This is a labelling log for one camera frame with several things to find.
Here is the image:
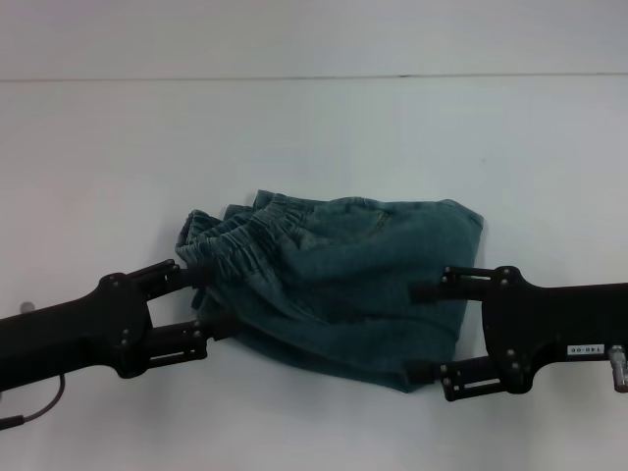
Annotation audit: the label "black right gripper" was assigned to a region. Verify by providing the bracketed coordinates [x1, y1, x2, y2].
[405, 263, 628, 404]

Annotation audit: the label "blue denim shorts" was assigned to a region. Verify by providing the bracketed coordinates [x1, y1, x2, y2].
[175, 189, 488, 395]

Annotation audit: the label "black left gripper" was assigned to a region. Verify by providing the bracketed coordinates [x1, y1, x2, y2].
[0, 258, 242, 394]

